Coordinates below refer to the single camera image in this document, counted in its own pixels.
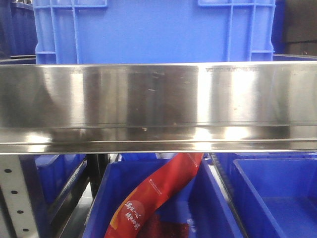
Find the blue bin lower left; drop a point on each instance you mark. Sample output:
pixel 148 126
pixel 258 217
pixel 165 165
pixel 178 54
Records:
pixel 54 171

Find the blue bin lower right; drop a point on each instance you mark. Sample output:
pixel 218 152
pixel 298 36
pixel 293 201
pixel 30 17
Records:
pixel 274 194

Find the blue bin with package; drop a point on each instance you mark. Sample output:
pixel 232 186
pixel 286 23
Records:
pixel 198 211

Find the stainless steel rail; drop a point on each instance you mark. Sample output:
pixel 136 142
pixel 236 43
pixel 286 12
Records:
pixel 191 107

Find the grey perforated rack upright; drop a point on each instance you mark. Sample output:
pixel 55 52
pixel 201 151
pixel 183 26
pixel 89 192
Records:
pixel 17 198

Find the red snack package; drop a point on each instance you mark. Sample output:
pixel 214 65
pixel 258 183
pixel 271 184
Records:
pixel 152 193

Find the large blue plastic crate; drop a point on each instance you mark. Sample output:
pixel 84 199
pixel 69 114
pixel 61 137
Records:
pixel 153 31

